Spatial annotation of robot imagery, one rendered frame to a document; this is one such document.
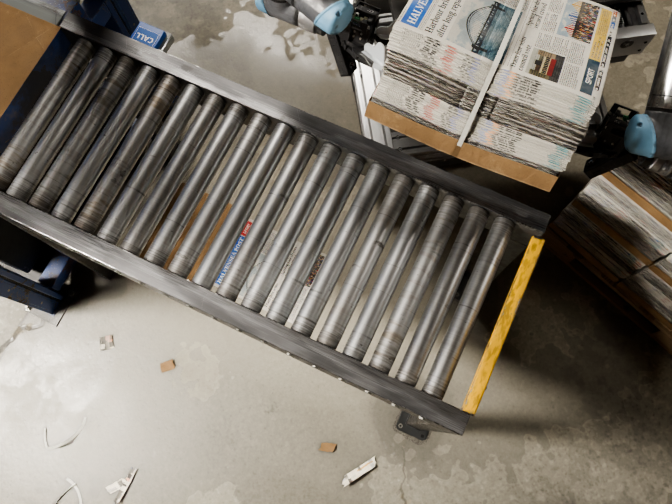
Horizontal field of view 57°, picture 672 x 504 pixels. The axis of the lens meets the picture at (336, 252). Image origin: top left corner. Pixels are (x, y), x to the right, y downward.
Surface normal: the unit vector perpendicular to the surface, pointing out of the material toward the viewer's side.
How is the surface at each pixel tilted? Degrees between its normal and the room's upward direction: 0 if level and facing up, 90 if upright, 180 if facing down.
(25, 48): 0
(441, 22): 21
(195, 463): 0
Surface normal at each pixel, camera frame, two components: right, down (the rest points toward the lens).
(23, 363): -0.02, -0.26
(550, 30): 0.08, -0.58
